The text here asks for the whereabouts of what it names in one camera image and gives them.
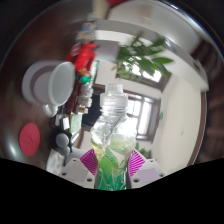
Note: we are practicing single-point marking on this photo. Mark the red box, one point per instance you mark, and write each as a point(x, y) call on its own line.
point(85, 58)

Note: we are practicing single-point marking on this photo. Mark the dark wooden glazed door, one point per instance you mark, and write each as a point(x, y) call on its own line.
point(143, 113)

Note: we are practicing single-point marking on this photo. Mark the black chair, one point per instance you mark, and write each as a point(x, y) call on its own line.
point(91, 115)

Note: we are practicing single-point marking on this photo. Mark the white ceramic mug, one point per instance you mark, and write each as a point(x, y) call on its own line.
point(46, 85)

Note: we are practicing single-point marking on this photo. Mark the green exit sign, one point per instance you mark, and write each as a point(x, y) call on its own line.
point(161, 115)

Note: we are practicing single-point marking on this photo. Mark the clear green-labelled drink bottle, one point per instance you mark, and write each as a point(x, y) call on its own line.
point(113, 133)

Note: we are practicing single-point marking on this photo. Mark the small-leafed potted plant, white pot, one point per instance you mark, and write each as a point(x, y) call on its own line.
point(143, 60)

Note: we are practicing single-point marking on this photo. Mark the green notebook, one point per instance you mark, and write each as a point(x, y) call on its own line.
point(75, 124)

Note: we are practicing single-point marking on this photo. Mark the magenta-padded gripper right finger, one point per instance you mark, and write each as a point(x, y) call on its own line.
point(148, 173)

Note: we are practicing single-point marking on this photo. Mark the grey round speaker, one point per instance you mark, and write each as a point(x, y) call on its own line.
point(62, 140)
point(65, 151)

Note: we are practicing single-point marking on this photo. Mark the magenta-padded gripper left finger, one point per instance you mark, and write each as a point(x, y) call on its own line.
point(77, 173)

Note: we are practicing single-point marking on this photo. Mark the dark-framed window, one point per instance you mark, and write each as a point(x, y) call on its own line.
point(156, 77)

